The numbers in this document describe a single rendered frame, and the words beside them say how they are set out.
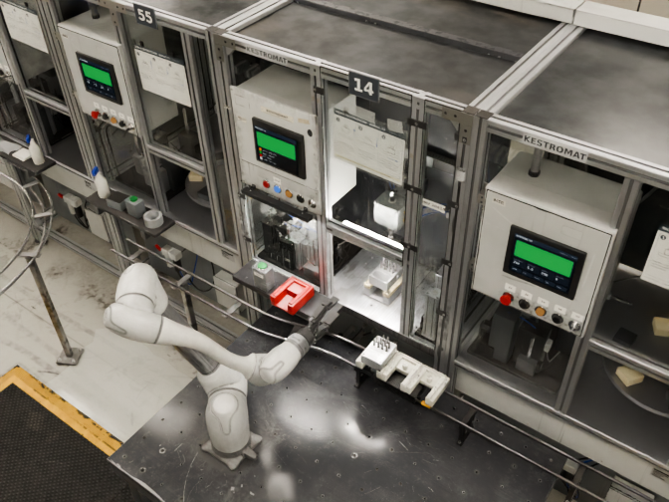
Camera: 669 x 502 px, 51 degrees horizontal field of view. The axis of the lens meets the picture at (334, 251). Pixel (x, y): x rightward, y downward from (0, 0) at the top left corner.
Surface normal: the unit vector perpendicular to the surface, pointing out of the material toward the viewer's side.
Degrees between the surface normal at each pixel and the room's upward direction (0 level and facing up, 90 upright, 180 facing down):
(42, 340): 0
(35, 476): 0
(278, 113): 90
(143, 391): 0
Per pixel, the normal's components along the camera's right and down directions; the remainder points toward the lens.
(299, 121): -0.57, 0.55
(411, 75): -0.02, -0.75
